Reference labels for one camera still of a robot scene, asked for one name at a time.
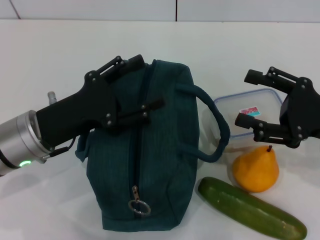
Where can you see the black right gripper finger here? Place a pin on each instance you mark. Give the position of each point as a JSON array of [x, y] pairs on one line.
[[267, 130], [255, 76]]

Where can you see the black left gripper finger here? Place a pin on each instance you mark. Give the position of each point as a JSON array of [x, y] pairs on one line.
[[130, 63], [140, 117]]

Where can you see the clear container with blue rim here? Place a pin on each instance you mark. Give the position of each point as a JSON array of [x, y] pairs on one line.
[[232, 110]]

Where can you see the dark teal fabric bag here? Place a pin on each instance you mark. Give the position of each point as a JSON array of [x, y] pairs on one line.
[[165, 140]]

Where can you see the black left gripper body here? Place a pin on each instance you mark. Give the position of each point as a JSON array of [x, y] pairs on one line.
[[75, 110]]

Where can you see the orange pear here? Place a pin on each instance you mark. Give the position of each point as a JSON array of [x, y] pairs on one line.
[[257, 170]]

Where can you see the green cucumber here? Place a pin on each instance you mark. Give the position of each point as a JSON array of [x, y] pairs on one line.
[[250, 212]]

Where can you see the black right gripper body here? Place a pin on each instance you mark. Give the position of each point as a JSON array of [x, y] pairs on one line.
[[305, 110]]

